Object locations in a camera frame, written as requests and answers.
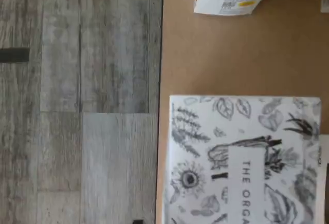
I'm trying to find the wooden shelf board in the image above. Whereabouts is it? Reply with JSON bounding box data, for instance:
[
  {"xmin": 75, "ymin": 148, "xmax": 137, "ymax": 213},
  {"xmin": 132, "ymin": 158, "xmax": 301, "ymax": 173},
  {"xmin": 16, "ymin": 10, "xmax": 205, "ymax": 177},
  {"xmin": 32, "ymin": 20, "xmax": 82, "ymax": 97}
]
[{"xmin": 154, "ymin": 0, "xmax": 329, "ymax": 224}]

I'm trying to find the black metal pole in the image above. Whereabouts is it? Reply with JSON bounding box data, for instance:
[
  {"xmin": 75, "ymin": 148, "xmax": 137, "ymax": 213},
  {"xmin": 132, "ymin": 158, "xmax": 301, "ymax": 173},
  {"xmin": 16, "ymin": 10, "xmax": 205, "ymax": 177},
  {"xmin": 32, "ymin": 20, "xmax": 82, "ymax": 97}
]
[{"xmin": 0, "ymin": 47, "xmax": 31, "ymax": 63}]

